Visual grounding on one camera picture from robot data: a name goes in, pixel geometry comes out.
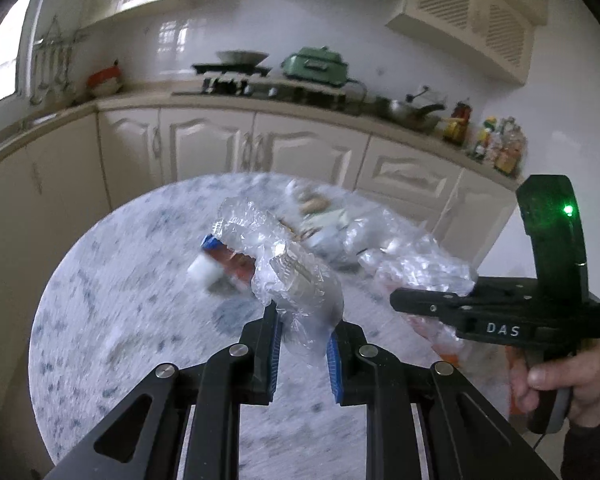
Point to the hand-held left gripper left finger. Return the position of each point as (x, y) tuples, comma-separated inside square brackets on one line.
[(275, 360)]

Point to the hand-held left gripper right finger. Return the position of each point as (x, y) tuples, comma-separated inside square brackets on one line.
[(334, 365)]

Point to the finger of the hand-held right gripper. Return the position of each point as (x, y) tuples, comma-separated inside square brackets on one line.
[(430, 305)]

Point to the clear plastic bag red print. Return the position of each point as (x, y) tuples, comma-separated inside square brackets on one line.
[(420, 267)]

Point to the clear plastic wrap silver foil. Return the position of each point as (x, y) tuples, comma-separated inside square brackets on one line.
[(290, 265)]

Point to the person's right forearm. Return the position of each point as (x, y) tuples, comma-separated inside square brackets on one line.
[(595, 455)]

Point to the person's right hand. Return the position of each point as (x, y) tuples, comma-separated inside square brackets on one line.
[(595, 380)]

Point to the white plastic bag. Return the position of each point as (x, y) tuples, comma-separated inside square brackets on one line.
[(365, 235)]

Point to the red blue white carton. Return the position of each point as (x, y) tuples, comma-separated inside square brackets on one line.
[(225, 262)]

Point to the round marble table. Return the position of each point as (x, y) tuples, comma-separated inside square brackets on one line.
[(130, 335)]

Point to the group of condiment bottles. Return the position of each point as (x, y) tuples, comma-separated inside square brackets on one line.
[(505, 150)]

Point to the dark sauce bottle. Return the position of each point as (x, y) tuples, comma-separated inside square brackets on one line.
[(460, 115)]

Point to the steel pot with ladle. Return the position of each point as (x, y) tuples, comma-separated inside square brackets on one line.
[(410, 112)]

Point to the cream base cabinets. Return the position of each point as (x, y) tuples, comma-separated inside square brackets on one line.
[(205, 145)]

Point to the black gas stove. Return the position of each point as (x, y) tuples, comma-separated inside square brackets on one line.
[(280, 92)]

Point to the green electric cooker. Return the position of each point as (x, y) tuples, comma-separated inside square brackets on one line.
[(312, 65)]

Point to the grey shallow bowl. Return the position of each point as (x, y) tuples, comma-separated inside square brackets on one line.
[(242, 56)]

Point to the red kitchen container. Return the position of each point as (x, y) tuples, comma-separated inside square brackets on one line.
[(105, 77)]

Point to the hanging utensil rack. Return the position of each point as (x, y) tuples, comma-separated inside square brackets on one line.
[(55, 60)]

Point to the kitchen window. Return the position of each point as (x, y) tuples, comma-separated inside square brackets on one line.
[(5, 50)]

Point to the cream wall cabinets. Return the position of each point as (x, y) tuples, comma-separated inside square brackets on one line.
[(455, 0)]

